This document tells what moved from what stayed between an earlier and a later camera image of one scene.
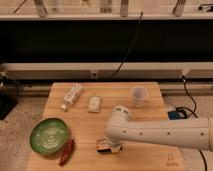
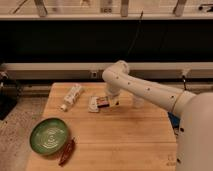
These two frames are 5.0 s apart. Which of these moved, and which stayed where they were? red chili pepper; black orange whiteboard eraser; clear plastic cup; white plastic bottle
Moved: black orange whiteboard eraser
Stayed: clear plastic cup; white plastic bottle; red chili pepper
